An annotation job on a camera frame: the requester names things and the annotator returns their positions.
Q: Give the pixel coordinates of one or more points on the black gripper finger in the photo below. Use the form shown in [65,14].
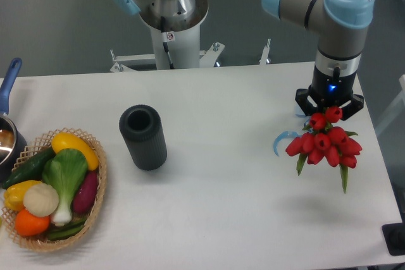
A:
[309,101]
[352,106]

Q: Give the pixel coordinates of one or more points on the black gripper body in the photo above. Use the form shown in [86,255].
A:
[331,88]

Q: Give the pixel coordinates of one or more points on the red tulip bouquet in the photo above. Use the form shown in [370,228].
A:
[322,139]

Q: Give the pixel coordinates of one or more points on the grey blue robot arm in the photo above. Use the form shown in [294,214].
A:
[342,27]

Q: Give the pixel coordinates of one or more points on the blue curved ribbon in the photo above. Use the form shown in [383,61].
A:
[280,140]

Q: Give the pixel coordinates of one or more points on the black device at edge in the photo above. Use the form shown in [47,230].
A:
[394,238]

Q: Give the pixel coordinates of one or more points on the dark grey ribbed vase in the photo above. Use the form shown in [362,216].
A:
[142,131]

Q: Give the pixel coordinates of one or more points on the purple sweet potato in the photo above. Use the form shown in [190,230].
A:
[86,195]

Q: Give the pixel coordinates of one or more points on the yellow squash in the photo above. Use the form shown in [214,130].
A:
[65,140]

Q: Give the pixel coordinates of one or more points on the green bok choy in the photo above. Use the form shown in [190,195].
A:
[65,174]

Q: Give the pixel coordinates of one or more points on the woven wicker basket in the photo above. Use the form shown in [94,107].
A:
[40,243]

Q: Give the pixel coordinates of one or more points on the green pea pods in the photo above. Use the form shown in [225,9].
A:
[67,231]

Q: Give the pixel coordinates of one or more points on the green cucumber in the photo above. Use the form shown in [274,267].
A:
[31,169]

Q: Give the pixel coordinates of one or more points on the white cauliflower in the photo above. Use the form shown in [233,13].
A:
[41,200]

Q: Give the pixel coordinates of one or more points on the orange fruit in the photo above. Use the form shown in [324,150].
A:
[26,224]

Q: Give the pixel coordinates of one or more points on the yellow bell pepper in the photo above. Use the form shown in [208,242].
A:
[13,196]

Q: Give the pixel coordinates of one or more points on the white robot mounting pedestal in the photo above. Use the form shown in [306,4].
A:
[171,51]

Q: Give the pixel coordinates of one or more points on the blue handled saucepan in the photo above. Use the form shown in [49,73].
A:
[12,141]

